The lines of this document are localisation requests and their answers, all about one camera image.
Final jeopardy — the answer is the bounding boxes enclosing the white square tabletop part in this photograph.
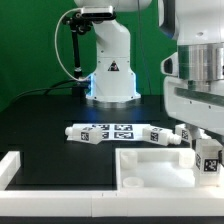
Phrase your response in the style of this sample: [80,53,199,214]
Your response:
[116,148,197,190]

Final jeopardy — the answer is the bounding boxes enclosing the white U-shaped fence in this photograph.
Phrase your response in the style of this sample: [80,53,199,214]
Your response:
[0,151,224,217]

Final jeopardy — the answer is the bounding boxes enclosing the white cable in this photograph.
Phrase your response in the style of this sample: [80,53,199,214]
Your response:
[54,8,91,82]

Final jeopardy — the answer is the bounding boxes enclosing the grey camera on stand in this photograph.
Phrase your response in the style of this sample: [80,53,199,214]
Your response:
[81,6,113,18]

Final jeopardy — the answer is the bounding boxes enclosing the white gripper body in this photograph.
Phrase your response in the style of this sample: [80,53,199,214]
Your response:
[164,76,224,136]

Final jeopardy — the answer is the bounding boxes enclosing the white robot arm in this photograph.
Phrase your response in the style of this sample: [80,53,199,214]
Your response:
[74,0,224,136]

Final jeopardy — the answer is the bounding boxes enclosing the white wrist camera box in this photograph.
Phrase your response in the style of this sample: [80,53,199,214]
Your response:
[160,52,179,77]

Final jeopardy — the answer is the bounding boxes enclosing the black camera stand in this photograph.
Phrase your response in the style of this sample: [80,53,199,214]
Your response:
[61,12,118,98]

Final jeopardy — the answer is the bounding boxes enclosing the black cables on table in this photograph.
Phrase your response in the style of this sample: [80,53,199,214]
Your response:
[8,79,91,108]

